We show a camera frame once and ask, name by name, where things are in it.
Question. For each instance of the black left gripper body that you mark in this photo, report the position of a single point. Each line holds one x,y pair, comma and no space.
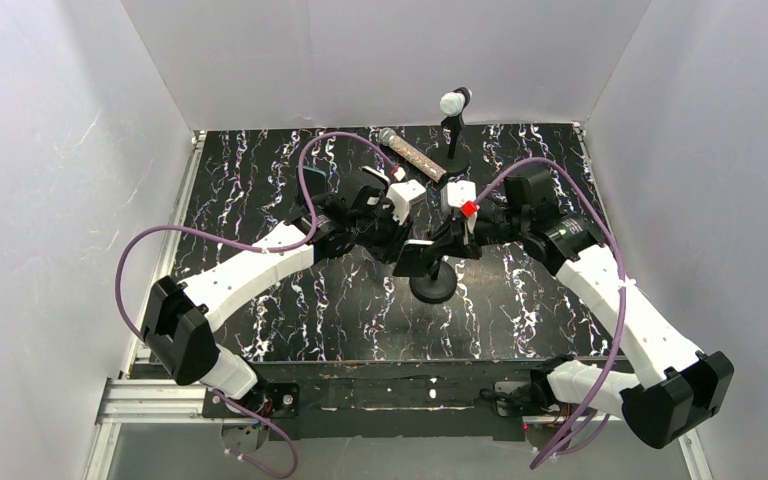
392,237

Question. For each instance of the aluminium rail frame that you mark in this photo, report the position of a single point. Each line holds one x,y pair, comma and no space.
133,399

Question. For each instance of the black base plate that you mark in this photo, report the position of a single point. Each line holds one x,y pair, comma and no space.
388,399

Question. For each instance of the white microphone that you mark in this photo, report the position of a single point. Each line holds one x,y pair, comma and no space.
453,103

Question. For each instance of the blue smartphone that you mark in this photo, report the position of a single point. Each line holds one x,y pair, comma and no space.
316,183

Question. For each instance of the glitter handheld microphone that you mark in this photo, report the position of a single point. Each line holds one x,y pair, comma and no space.
390,139

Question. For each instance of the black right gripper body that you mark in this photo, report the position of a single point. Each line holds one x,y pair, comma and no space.
461,233

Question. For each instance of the black phone stand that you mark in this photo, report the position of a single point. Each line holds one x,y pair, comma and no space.
437,287

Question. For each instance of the black smartphone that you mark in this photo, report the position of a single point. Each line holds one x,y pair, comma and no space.
376,177
413,260

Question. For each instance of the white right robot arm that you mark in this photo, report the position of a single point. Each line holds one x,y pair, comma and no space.
660,383

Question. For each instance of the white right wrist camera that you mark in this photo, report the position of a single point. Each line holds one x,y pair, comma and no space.
459,201

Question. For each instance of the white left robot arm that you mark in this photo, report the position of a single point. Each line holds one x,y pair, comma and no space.
182,316

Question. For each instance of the black microphone stand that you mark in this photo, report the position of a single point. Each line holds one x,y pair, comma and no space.
452,157

